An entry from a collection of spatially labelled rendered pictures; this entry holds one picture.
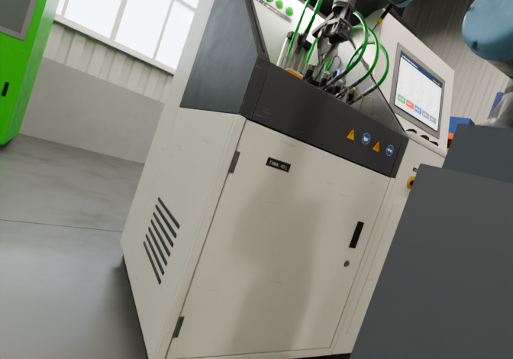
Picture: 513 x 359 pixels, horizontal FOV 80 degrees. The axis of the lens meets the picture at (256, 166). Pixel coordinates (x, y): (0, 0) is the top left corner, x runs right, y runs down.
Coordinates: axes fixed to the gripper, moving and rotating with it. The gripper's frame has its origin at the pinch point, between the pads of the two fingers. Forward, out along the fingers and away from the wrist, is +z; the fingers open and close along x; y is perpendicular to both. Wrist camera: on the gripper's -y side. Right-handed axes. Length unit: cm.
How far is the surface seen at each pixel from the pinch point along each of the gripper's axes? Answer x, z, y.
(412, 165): 42, 25, 22
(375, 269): 42, 68, 22
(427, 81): 77, -25, -9
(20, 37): -123, 12, -236
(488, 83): 617, -259, -252
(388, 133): 22.3, 18.4, 21.7
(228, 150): -34, 42, 22
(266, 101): -28.4, 26.2, 21.6
